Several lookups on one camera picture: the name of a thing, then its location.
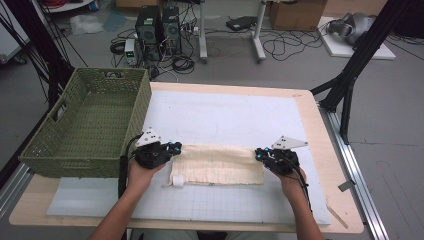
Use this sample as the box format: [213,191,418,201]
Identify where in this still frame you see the black truss stand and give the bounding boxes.
[309,0,414,145]
[0,0,77,109]

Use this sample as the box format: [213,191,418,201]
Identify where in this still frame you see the person's left hand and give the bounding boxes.
[127,159,168,198]

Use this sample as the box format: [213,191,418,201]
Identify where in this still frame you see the clear plastic bag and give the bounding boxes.
[69,13,105,36]

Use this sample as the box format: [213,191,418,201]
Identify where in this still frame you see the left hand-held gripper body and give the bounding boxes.
[132,127,174,170]

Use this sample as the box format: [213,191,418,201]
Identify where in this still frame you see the cardboard box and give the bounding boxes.
[269,0,328,32]

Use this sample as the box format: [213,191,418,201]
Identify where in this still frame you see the black flat box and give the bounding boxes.
[225,15,258,32]

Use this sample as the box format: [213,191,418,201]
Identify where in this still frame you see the black computer tower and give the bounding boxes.
[161,6,183,56]
[134,5,163,62]

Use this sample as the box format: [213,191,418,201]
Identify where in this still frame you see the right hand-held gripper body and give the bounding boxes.
[264,135,309,176]

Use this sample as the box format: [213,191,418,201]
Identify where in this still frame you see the grey tape piece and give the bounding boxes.
[337,179,357,193]

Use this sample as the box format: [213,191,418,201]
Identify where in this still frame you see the white floor board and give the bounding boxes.
[318,15,398,61]

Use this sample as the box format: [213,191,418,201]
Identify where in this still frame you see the loose black floor cables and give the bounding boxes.
[262,28,327,62]

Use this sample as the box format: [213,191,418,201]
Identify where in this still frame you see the person's right hand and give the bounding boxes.
[278,166,308,202]

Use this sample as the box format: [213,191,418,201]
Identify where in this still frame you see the cream egg print cloth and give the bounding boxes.
[165,143,266,188]

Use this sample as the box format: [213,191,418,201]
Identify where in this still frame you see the grey device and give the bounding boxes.
[326,12,377,46]

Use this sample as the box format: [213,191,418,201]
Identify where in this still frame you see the green woven basket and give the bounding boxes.
[18,67,153,179]

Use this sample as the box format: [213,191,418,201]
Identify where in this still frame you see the white foam mat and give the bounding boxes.
[46,90,332,226]

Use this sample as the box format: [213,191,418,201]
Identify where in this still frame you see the small white power supply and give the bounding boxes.
[124,38,139,66]

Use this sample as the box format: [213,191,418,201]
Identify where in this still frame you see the white desk frame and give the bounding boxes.
[198,0,268,64]

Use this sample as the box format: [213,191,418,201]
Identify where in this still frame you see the aluminium rail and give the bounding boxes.
[0,163,34,219]
[318,106,391,240]

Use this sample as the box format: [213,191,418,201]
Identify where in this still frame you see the coiled black cable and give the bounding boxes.
[172,54,197,75]

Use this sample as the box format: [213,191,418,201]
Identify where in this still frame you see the light wooden table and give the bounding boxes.
[8,81,365,234]

